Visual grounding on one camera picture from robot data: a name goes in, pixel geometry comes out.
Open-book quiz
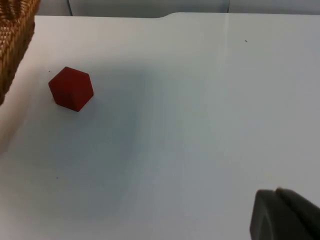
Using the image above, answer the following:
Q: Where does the pale brown wicker basket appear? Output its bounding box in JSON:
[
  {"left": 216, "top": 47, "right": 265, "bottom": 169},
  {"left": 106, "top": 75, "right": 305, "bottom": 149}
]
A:
[{"left": 0, "top": 0, "right": 41, "bottom": 105}]

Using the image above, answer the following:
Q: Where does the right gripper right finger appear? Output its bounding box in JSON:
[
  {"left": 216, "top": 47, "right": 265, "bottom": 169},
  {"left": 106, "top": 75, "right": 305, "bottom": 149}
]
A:
[{"left": 275, "top": 187, "right": 320, "bottom": 240}]

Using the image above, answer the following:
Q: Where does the red cube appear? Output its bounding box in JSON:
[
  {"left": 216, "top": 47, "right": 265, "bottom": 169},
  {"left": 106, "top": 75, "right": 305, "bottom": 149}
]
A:
[{"left": 47, "top": 66, "right": 95, "bottom": 113}]

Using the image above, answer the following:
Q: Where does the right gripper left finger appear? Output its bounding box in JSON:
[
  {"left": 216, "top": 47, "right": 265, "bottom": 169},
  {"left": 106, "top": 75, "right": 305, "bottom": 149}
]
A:
[{"left": 249, "top": 189, "right": 316, "bottom": 240}]

